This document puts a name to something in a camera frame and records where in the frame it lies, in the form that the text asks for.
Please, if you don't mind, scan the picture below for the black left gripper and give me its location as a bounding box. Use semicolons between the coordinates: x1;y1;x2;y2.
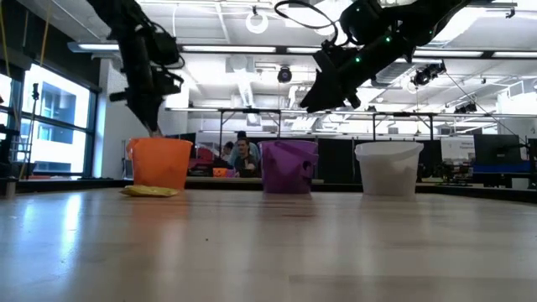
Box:
109;41;185;134

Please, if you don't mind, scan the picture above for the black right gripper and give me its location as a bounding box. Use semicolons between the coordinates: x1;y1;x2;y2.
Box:
300;39;414;113

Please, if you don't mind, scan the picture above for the yellow Sour Patch candy pack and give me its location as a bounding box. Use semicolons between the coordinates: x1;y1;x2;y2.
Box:
118;185;180;199

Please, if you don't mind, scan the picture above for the black computer monitor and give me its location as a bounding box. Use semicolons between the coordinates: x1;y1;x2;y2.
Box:
472;133;533;175
163;132;197;159

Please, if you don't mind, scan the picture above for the black ceiling spotlight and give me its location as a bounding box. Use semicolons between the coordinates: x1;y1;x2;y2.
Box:
276;65;294;84

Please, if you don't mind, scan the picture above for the orange plastic bucket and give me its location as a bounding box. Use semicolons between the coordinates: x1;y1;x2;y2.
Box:
126;137;194;193

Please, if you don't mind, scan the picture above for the purple plastic bucket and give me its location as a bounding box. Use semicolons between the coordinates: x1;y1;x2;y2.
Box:
258;139;319;195

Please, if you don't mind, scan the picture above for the large dark-framed window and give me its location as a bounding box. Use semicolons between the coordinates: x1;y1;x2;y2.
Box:
0;62;102;180

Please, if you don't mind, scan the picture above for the white plastic bucket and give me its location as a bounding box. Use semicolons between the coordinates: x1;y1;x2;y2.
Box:
354;141;424;197

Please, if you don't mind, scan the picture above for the black tripod stand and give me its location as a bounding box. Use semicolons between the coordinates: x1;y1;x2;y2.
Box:
24;82;42;180

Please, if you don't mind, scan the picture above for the white sign board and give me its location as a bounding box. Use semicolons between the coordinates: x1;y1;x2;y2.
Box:
440;137;476;161

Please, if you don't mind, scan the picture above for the black equipment rack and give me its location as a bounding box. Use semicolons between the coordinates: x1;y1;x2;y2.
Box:
0;98;26;198

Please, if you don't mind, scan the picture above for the black ceiling track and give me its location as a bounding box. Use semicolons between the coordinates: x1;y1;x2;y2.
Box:
442;0;519;19

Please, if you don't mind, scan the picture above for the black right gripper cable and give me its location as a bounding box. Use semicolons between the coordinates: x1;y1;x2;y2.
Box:
274;0;341;46

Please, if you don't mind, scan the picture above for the black metal frame stand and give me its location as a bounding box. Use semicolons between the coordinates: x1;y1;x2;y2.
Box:
371;111;435;143
216;107;283;143

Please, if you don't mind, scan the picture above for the white ventilation duct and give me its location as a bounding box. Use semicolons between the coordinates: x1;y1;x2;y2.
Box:
224;54;258;127

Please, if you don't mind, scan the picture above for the white ceiling ring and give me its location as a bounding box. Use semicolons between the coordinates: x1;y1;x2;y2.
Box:
245;11;270;35

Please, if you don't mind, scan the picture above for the black ceiling camera cluster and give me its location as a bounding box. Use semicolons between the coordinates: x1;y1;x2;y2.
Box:
409;61;447;88

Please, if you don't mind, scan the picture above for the long ceiling light rail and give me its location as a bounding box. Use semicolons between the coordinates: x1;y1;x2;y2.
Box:
69;41;537;60

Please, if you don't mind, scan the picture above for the yellow strap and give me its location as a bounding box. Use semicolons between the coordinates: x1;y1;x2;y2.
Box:
0;0;10;80
39;3;54;68

